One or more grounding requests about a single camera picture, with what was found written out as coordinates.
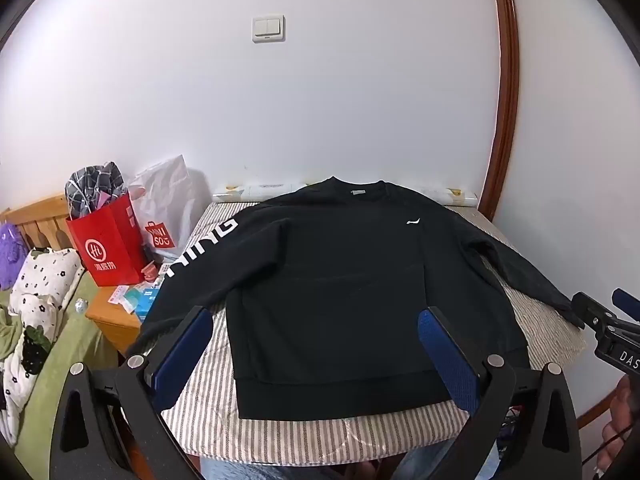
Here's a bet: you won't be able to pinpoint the plaid cloth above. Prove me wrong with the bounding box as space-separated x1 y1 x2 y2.
65 161 128 220

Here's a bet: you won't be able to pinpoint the green bed sheet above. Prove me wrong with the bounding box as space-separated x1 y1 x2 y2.
0 270 203 480

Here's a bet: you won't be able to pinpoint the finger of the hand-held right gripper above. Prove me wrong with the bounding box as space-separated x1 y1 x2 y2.
571 291 621 332
612 288 640 322

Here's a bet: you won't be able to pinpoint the brown wooden door frame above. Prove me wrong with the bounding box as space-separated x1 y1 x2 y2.
477 0 521 221

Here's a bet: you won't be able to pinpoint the wooden headboard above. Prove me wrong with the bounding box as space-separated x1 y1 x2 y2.
0 194 81 256

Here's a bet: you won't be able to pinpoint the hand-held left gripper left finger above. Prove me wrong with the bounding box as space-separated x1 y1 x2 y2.
50 306 214 480

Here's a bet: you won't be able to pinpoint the person's right hand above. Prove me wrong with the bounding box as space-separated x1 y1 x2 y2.
601 376 640 473

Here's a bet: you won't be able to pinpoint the red paper bag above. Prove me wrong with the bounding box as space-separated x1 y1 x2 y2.
66 192 151 287

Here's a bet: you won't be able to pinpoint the white floral blanket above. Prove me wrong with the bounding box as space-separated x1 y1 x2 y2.
0 246 86 448

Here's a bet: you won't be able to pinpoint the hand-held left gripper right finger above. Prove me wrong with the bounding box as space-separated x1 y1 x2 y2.
417 306 584 480

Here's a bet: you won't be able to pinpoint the white plastic bag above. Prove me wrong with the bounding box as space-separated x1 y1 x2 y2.
129 154 211 263

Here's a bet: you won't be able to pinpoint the black sweatshirt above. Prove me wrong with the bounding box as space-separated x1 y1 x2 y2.
125 176 586 421

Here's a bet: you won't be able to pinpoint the wooden nightstand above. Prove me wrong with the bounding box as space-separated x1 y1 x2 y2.
85 260 168 357

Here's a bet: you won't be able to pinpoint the purple plush toy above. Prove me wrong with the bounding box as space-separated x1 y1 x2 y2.
0 222 30 291

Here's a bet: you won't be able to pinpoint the person's blue jeans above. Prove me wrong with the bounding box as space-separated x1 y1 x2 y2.
200 437 501 480

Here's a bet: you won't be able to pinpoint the striped bed cover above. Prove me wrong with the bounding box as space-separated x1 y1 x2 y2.
160 195 589 461

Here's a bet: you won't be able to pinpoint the white light switch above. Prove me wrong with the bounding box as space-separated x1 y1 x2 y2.
252 15 286 44

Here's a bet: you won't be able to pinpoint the blue box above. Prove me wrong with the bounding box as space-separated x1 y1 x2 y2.
122 285 163 322

